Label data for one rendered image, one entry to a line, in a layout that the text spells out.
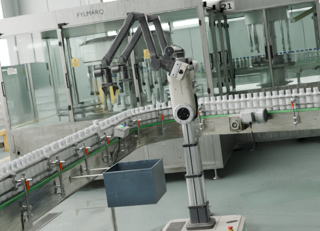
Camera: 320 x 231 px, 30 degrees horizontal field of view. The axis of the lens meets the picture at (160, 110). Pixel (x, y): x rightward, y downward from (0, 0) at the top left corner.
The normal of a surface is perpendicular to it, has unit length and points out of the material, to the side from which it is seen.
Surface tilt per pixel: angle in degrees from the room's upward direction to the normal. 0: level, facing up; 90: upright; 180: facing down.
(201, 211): 90
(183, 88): 90
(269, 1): 90
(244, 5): 90
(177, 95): 101
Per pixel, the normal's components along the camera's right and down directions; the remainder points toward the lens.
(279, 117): -0.51, 0.15
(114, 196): -0.22, 0.12
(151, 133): 0.62, -0.01
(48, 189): 0.97, -0.11
